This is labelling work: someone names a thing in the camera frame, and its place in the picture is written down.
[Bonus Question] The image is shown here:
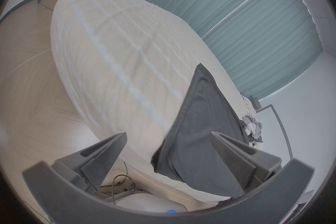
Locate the white printed pillow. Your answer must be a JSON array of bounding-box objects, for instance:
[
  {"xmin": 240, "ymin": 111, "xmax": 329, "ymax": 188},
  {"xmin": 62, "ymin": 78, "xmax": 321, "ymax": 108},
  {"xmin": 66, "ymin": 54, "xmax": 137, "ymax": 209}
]
[{"xmin": 240, "ymin": 96, "xmax": 259, "ymax": 117}]

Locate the grey bedside table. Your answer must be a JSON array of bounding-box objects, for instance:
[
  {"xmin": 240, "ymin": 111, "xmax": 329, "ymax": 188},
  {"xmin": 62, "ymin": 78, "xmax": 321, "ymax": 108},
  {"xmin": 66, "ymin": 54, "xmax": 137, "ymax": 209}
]
[{"xmin": 240, "ymin": 92, "xmax": 262, "ymax": 110}]

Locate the bed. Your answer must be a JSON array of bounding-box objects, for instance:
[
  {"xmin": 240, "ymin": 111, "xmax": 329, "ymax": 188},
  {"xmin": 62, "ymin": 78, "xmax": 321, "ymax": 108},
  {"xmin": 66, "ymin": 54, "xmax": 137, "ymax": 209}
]
[{"xmin": 50, "ymin": 0, "xmax": 293, "ymax": 205}]

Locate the pile of clothes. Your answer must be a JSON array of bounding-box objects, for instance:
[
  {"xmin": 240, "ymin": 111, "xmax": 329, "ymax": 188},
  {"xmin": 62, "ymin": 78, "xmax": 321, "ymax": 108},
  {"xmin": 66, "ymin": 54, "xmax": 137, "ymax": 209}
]
[{"xmin": 242, "ymin": 114, "xmax": 264, "ymax": 147}]

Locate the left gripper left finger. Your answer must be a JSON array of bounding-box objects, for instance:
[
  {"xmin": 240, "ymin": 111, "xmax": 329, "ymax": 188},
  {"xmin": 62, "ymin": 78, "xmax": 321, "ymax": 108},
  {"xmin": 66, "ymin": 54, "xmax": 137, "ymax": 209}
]
[{"xmin": 53, "ymin": 132, "xmax": 128, "ymax": 190}]

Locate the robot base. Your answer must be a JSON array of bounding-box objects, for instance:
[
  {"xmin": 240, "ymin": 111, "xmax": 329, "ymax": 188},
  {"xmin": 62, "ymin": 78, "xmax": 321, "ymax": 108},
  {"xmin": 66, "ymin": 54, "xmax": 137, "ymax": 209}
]
[{"xmin": 105, "ymin": 190, "xmax": 188, "ymax": 215}]

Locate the black cable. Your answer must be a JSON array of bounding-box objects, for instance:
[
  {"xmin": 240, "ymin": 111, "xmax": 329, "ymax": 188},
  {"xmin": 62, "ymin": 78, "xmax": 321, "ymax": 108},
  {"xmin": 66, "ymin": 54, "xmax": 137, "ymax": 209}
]
[{"xmin": 101, "ymin": 161, "xmax": 138, "ymax": 204}]

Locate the black polo shirt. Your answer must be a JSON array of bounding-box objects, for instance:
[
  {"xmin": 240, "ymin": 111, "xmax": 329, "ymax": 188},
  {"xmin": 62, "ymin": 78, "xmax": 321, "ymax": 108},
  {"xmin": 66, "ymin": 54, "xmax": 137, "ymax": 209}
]
[{"xmin": 152, "ymin": 63, "xmax": 250, "ymax": 199}]

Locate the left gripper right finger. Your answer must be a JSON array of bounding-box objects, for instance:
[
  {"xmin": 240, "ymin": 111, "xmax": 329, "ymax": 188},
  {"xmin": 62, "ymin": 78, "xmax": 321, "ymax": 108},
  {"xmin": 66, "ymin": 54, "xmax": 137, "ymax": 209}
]
[{"xmin": 210, "ymin": 131, "xmax": 283, "ymax": 190}]

